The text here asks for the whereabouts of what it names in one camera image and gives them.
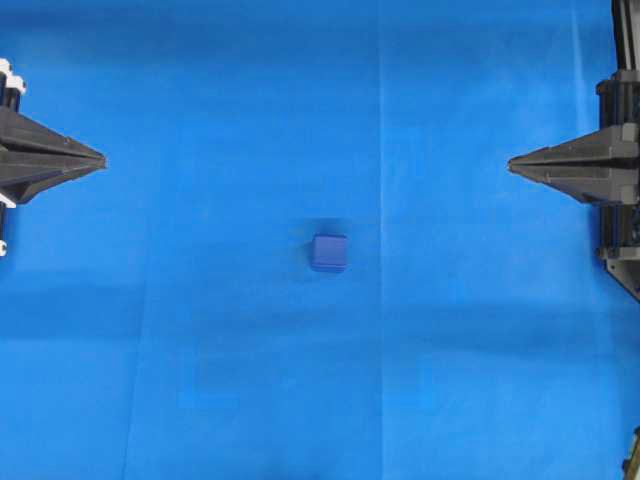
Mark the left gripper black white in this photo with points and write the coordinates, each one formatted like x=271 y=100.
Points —
x=20 y=184

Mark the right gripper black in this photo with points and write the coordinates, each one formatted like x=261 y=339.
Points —
x=617 y=188

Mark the blue block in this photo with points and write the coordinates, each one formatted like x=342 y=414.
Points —
x=329 y=253

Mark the blue table cloth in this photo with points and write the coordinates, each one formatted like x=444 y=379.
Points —
x=160 y=318

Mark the dark object bottom right edge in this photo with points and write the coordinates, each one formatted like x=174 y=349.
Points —
x=631 y=464

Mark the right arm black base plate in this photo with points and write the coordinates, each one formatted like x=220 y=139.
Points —
x=623 y=265

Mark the black aluminium frame post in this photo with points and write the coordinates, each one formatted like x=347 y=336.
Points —
x=625 y=15

